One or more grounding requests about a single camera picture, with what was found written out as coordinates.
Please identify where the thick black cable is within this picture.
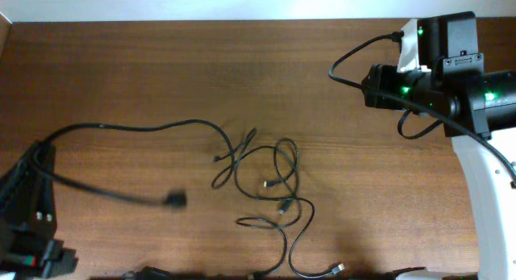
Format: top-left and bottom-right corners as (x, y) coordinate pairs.
(31, 118), (236, 209)

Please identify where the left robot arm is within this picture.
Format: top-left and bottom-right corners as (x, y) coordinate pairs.
(1, 144), (78, 279)

